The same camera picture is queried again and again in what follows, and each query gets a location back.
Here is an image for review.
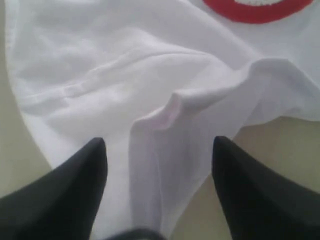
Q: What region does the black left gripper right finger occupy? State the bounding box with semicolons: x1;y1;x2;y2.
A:
212;136;320;240

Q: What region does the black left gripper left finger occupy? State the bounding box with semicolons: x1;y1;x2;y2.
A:
0;137;108;240

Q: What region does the white t-shirt red print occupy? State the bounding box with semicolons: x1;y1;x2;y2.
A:
4;0;320;239

